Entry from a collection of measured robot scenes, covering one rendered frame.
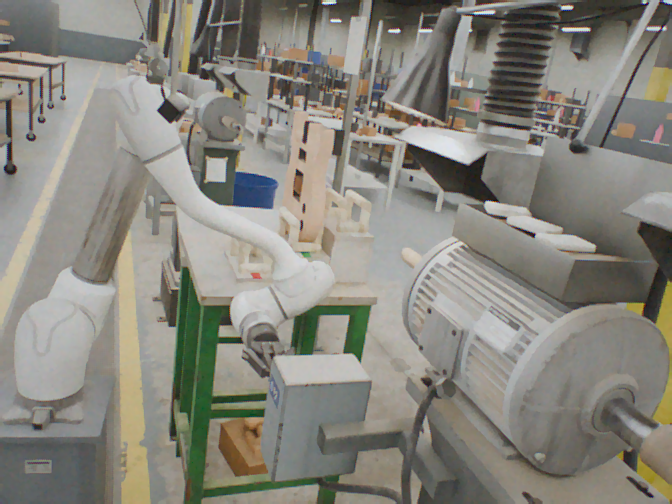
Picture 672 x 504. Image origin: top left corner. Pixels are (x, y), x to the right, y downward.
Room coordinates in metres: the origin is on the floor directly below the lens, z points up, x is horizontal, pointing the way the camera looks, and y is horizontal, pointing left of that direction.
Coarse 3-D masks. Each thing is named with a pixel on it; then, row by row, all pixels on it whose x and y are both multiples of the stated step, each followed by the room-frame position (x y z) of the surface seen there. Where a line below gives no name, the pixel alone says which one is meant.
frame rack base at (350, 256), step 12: (336, 216) 2.08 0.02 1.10; (324, 228) 1.92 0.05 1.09; (324, 240) 1.90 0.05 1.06; (336, 240) 1.83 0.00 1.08; (348, 240) 1.84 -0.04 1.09; (360, 240) 1.86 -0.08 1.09; (372, 240) 1.88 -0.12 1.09; (336, 252) 1.83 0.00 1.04; (348, 252) 1.85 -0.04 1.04; (360, 252) 1.86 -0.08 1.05; (336, 264) 1.83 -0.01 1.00; (348, 264) 1.85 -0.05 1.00; (360, 264) 1.86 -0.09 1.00; (336, 276) 1.83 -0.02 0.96; (348, 276) 1.85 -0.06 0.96; (360, 276) 1.87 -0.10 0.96
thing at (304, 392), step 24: (288, 360) 0.91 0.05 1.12; (312, 360) 0.92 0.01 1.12; (336, 360) 0.94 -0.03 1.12; (288, 384) 0.83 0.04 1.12; (312, 384) 0.85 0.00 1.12; (336, 384) 0.86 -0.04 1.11; (360, 384) 0.88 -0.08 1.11; (288, 408) 0.83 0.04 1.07; (312, 408) 0.85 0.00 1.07; (336, 408) 0.86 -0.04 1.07; (360, 408) 0.88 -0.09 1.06; (264, 432) 0.90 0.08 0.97; (288, 432) 0.83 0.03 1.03; (312, 432) 0.85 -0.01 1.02; (264, 456) 0.88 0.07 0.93; (288, 456) 0.84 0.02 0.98; (312, 456) 0.85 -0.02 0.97; (336, 456) 0.87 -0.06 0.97; (288, 480) 0.84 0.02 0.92
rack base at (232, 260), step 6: (228, 252) 1.94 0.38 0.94; (228, 258) 1.88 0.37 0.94; (234, 258) 1.89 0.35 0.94; (252, 258) 1.92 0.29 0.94; (258, 258) 1.93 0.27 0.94; (234, 264) 1.83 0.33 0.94; (234, 270) 1.77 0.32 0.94; (240, 276) 1.73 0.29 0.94; (246, 276) 1.73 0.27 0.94; (264, 276) 1.76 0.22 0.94; (270, 276) 1.77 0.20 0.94
